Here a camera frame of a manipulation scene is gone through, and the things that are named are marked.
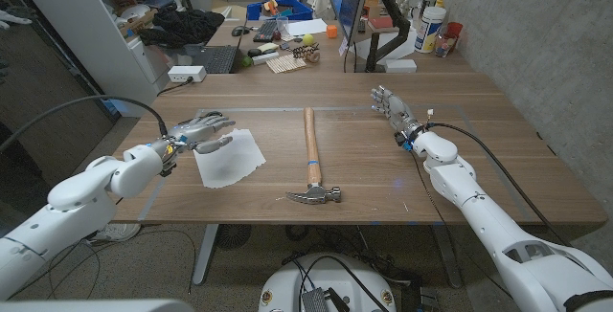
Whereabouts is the person's grey gloved hand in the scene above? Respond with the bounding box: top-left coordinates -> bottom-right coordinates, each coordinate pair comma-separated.
0,8 -> 37,29

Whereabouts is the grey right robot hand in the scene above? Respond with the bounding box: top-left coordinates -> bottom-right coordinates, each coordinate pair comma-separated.
370,85 -> 425,153

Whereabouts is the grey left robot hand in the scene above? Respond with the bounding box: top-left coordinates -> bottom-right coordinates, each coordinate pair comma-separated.
162,113 -> 237,158

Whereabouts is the white paper towel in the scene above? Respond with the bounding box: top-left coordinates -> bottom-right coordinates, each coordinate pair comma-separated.
192,128 -> 267,189

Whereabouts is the white rectangular box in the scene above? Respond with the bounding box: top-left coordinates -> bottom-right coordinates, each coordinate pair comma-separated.
384,57 -> 418,74

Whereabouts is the white power strip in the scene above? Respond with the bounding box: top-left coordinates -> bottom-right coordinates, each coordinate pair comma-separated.
167,65 -> 208,84

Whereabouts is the white shelf unit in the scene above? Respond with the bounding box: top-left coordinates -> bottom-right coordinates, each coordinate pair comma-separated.
9,0 -> 183,118

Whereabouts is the grey laptop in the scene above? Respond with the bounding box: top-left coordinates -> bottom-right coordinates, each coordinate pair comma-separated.
184,43 -> 239,75

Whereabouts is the glass jar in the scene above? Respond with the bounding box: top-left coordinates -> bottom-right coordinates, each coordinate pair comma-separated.
434,32 -> 456,58

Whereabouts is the white wipes canister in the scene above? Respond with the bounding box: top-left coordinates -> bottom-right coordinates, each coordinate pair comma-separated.
414,6 -> 447,55

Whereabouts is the red box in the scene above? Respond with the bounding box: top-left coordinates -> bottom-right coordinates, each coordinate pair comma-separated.
368,14 -> 395,31

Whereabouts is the white block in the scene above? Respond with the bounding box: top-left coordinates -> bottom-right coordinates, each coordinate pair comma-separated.
252,51 -> 281,66

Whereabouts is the black spring wooden toy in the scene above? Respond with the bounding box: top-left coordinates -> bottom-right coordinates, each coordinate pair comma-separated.
291,43 -> 321,63

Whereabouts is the black clothing pile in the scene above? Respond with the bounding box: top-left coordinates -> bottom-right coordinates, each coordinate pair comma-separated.
137,5 -> 226,50

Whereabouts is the round black floor fan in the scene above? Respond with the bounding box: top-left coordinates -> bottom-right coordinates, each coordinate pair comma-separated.
215,224 -> 254,251

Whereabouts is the wooden slatted mat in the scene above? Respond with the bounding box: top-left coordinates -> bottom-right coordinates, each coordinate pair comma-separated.
265,54 -> 308,75

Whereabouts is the grey table leg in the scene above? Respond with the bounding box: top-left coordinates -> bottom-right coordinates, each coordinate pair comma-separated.
191,224 -> 220,287
430,224 -> 465,289

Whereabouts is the small black keyboard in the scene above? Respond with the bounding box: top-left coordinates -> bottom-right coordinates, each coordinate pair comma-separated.
252,18 -> 280,43

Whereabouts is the white paper sheet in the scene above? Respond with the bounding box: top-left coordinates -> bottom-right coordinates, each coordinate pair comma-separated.
285,17 -> 329,37

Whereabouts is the white shoe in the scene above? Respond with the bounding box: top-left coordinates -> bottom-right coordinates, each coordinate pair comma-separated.
90,223 -> 143,242

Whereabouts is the blue plastic bin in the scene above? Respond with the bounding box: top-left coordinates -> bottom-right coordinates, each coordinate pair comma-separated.
246,0 -> 315,22

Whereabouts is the person's dark trouser leg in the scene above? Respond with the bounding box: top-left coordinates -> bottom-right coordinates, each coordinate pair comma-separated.
0,124 -> 54,198

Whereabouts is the white robot torso base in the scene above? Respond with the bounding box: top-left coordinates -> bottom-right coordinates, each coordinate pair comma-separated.
258,253 -> 397,312

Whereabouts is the metal heat sink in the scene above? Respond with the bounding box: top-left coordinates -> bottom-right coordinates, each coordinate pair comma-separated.
300,287 -> 329,312

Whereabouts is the wooden handle claw hammer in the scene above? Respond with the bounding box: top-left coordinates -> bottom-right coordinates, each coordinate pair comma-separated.
285,106 -> 343,206

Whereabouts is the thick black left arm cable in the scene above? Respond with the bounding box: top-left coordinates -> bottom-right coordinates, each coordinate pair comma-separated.
0,94 -> 169,155

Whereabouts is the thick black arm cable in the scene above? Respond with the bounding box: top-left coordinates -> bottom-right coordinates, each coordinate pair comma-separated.
0,94 -> 169,155
425,121 -> 574,249

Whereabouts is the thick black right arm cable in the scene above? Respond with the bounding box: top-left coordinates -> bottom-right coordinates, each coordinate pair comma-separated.
425,121 -> 574,249

